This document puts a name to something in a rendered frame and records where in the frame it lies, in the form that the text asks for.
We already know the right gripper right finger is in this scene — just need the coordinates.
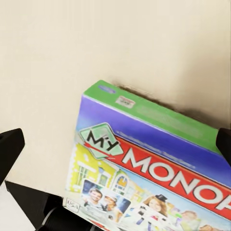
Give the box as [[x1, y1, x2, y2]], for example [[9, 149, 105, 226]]
[[216, 128, 231, 166]]

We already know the board game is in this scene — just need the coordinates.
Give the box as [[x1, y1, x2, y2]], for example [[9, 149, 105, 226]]
[[62, 79, 231, 231]]

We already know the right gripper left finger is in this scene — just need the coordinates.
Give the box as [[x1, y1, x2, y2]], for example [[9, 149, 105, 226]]
[[0, 128, 25, 186]]

